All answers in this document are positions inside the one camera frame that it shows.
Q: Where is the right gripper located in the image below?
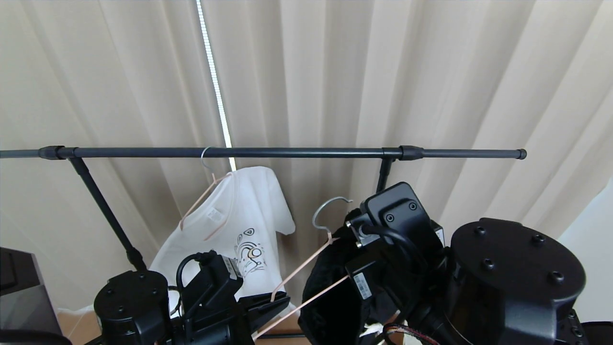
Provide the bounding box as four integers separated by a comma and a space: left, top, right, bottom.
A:
345, 258, 432, 318

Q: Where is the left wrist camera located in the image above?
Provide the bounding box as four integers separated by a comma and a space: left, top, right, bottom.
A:
180, 250, 244, 317

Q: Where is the black garment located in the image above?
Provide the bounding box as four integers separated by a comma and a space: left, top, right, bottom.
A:
298, 225, 408, 345

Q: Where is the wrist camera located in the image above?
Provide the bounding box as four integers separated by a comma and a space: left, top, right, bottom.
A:
345, 182, 445, 262
180, 250, 244, 317

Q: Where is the black clothes rack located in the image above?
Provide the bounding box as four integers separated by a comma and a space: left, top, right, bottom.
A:
0, 145, 527, 339

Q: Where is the white printed t-shirt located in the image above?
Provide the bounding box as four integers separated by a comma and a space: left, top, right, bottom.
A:
149, 166, 296, 317

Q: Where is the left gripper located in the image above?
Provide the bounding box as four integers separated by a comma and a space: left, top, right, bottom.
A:
158, 307, 254, 345

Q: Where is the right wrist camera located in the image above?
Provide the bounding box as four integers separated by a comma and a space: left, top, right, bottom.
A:
345, 182, 445, 262

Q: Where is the pink clothes hanger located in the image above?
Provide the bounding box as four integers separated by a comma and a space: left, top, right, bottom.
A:
251, 196, 354, 341
180, 147, 235, 242

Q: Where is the beige curtain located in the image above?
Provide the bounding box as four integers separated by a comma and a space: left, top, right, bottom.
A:
0, 0, 613, 312

